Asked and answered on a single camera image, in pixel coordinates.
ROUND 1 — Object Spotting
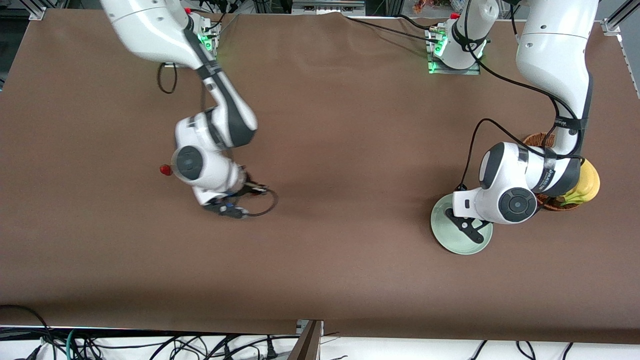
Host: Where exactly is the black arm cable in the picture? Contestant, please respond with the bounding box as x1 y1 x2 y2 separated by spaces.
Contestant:
459 0 587 193
157 62 179 95

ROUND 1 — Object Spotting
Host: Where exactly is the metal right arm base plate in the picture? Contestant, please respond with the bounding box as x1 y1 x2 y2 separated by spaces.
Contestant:
163 12 221 69

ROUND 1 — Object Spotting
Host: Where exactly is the long black table cable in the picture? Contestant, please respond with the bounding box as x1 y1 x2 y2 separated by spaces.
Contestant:
344 16 442 45

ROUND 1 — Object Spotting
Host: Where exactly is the flat black right camera cable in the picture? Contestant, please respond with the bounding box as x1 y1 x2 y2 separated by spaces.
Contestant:
239 185 280 218

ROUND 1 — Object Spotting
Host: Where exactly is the yellow banana bunch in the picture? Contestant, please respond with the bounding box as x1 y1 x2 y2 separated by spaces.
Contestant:
559 158 601 207

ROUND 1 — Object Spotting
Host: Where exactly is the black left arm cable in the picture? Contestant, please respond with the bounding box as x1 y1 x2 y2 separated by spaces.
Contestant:
459 0 587 193

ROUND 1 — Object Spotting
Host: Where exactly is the pale green plate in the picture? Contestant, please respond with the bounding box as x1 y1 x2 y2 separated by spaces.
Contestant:
430 193 494 256

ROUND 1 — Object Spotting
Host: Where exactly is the brown table post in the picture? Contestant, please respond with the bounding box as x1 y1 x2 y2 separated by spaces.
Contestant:
289 320 325 360

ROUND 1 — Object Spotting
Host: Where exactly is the aluminium frame profile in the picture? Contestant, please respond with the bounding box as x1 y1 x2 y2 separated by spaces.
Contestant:
10 0 47 21
601 0 640 100

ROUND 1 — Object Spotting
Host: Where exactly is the black looped floor cable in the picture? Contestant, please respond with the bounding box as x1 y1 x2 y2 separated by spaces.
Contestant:
0 304 56 360

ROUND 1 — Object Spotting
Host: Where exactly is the brown wicker basket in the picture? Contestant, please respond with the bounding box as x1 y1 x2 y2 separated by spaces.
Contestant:
523 132 583 212

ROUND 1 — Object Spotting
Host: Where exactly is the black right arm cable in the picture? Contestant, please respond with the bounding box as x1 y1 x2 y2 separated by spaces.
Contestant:
157 62 179 95

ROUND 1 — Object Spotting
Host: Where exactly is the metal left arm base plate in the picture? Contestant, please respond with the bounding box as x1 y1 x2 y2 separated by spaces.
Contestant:
426 25 482 76

